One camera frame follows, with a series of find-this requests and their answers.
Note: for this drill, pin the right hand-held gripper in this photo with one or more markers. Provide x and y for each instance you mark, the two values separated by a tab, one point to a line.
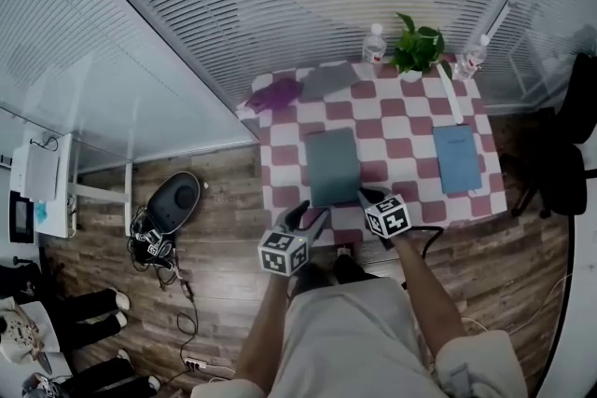
388	216

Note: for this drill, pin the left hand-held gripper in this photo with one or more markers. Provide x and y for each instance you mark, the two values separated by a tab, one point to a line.
282	252

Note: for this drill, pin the grey-green notebook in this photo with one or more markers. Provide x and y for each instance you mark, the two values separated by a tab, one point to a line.
332	168

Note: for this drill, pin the person's left forearm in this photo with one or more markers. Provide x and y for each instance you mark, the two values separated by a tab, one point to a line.
268	331

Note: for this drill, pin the person's right forearm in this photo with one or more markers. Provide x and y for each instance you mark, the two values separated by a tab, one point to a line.
426	293

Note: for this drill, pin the blue notebook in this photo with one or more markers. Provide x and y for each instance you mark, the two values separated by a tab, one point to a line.
457	158

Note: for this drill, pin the person's dark shoes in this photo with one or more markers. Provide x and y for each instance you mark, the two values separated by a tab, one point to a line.
347	270

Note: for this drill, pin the red white checkered tablecloth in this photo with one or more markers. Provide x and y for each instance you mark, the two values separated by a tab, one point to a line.
396	126

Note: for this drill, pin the grey flat sleeve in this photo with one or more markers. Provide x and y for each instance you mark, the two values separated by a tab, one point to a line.
329	79

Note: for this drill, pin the purple cloth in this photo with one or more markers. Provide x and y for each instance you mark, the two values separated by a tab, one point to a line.
275	93

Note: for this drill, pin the person's light beige clothing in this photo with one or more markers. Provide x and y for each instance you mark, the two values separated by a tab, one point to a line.
354	340

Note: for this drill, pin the black round floor device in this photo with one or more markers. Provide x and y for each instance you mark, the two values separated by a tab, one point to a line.
175	202

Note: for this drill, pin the clear plastic water bottle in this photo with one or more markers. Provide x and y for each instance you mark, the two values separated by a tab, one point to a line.
374	46
470	58

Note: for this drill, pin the spare hand-held gripper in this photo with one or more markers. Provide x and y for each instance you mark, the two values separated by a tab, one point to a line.
153	242

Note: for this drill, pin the green potted plant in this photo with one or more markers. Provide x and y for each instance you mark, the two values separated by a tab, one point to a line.
417	46

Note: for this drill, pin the white power strip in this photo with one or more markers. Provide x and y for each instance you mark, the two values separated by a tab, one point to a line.
195	363

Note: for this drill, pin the black office chair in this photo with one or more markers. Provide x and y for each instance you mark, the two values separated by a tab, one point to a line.
566	163

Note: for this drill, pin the white desk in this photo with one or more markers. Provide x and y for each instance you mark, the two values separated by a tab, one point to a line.
100	196

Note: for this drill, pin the black screen device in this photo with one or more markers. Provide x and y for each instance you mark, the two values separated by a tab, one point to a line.
21	219

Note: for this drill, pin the white printed bag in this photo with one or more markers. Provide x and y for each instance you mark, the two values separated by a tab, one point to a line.
18	333

